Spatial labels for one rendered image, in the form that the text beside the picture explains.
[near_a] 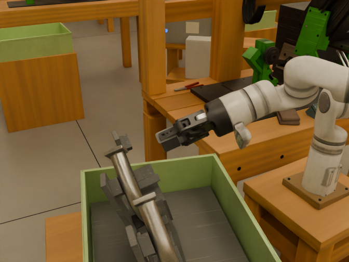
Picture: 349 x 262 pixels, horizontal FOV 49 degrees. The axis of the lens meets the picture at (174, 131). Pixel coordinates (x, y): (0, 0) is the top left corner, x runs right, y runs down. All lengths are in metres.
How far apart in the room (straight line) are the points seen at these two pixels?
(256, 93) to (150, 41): 1.02
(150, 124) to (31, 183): 1.25
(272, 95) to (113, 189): 0.37
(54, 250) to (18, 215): 1.46
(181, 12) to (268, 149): 0.79
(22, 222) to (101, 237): 1.50
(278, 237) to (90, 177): 0.61
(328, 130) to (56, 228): 0.84
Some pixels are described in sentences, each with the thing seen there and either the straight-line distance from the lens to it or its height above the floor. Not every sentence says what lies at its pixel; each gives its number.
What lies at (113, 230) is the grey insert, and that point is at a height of 0.85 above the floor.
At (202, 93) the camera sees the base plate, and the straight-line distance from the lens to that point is 1.79.
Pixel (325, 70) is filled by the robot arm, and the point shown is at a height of 1.35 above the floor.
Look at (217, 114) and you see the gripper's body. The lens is 0.75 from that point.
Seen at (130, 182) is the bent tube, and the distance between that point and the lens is 0.78.
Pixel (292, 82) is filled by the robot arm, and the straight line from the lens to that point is 0.79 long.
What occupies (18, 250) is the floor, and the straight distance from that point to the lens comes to 2.39.
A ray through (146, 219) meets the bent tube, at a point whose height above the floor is 1.17.
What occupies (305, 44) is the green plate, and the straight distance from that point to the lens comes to 1.82.
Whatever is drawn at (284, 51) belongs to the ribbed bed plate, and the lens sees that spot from 1.93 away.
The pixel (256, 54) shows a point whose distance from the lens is 1.61.
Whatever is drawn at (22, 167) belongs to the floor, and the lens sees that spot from 3.07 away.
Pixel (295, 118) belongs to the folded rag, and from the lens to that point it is 1.56.
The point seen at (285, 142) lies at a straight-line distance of 1.51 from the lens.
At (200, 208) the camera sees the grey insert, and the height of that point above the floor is 0.85.
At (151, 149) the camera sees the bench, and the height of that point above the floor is 0.59.
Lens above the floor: 1.60
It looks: 29 degrees down
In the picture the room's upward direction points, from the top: straight up
